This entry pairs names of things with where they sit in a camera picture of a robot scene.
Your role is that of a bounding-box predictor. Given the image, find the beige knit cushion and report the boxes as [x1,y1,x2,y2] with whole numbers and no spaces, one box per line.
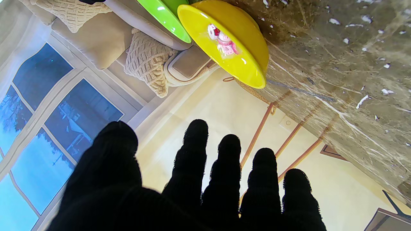
[35,0,113,33]
[125,28,179,98]

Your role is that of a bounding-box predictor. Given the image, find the yellow plastic bowl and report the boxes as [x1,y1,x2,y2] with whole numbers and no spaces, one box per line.
[177,0,269,89]

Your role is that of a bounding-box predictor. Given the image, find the green plastic bowl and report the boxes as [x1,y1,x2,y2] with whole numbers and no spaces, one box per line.
[136,0,192,44]

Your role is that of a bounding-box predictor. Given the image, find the beige sofa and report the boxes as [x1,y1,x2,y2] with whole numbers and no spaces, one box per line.
[19,0,219,87]

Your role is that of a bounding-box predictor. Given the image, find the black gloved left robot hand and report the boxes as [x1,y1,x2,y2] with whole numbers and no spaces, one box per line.
[48,119,326,231]

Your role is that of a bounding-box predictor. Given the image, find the tripod floor lamp white shade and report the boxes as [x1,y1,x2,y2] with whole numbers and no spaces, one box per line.
[239,90,337,206]

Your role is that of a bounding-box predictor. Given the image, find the pink white candies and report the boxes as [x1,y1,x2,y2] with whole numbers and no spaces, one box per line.
[207,23,240,60]

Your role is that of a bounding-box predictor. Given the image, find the white framed window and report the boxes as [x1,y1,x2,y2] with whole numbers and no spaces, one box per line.
[0,43,124,231]

